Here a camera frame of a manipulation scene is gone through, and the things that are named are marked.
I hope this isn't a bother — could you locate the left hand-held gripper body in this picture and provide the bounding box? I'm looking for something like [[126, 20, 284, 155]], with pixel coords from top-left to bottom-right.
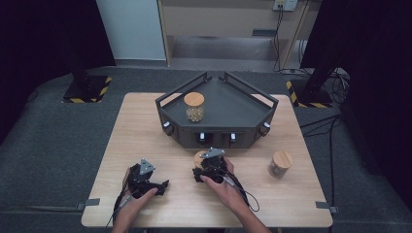
[[124, 157, 156, 199]]

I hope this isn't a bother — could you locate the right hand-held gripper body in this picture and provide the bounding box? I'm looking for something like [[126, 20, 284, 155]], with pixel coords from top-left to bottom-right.
[[193, 147, 229, 184]]

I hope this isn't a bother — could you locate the glass jar of green beans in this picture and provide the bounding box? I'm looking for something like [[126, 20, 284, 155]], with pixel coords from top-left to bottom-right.
[[192, 150, 209, 170]]

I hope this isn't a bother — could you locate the black corner shelf rack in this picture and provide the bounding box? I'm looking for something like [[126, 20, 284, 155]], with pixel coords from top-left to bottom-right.
[[154, 71, 280, 153]]

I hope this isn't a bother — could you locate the glass jar of yellow beans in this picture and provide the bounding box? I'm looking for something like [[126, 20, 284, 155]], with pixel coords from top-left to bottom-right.
[[183, 91, 206, 123]]

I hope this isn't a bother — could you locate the glass jar of dark grains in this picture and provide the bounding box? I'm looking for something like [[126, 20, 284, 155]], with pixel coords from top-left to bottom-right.
[[266, 150, 294, 180]]

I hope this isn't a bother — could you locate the person's right hand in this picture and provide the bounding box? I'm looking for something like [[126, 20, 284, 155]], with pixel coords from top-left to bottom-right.
[[199, 157, 251, 212]]

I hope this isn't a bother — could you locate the person's left hand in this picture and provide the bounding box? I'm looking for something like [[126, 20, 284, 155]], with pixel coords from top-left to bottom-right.
[[115, 168, 159, 227]]

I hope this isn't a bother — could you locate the gray tape strip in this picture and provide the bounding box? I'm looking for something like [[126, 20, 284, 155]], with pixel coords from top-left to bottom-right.
[[76, 197, 101, 211], [315, 200, 339, 215]]

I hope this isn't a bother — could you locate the black stand with striped base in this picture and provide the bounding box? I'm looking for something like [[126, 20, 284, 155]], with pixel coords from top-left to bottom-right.
[[61, 32, 113, 105], [285, 48, 345, 109]]

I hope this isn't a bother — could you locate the wooden cabinet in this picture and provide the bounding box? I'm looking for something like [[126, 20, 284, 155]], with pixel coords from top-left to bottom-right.
[[157, 0, 323, 69]]

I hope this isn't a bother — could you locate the white cabinet panel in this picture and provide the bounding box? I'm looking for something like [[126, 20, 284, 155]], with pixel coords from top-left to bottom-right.
[[95, 0, 167, 61]]

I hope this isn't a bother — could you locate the white power strip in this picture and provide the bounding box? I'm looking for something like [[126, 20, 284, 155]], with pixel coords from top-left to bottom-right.
[[272, 0, 297, 12]]

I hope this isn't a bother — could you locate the dark curtain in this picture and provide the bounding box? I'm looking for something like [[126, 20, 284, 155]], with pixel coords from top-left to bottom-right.
[[0, 0, 117, 147], [300, 0, 412, 212]]

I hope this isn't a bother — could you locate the left hand-held gripper cable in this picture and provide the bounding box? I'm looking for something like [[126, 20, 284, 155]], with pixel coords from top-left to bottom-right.
[[104, 188, 134, 230]]

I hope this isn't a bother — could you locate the hand-held gripper cable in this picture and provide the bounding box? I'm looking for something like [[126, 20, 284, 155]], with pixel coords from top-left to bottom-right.
[[223, 174, 260, 214], [104, 188, 134, 230]]

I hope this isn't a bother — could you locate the right hand-held gripper cable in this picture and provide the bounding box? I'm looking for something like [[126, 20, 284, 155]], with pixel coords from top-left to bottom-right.
[[223, 174, 260, 214]]

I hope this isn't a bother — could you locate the long black floor cable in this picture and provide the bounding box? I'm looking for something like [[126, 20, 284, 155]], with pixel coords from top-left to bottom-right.
[[299, 114, 343, 209]]

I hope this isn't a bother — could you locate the black power cable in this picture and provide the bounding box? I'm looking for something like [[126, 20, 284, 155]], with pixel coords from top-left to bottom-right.
[[272, 6, 287, 73]]

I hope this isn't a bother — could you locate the tangled black cable bundle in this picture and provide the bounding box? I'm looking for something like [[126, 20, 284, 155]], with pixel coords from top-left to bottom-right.
[[327, 68, 351, 105]]

